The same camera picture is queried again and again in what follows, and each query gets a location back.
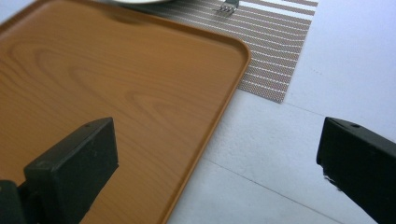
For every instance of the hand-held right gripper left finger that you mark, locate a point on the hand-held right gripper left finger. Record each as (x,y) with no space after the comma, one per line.
(73,168)

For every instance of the white plate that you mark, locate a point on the white plate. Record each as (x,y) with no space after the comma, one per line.
(140,1)

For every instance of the striped woven placemat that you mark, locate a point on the striped woven placemat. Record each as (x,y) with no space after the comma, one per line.
(274,46)

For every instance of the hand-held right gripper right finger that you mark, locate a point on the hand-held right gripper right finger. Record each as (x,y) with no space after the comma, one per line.
(361,158)

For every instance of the silver fork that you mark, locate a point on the silver fork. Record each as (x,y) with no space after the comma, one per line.
(229,6)

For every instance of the brown wood-grain tray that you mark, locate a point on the brown wood-grain tray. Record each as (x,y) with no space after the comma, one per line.
(118,77)

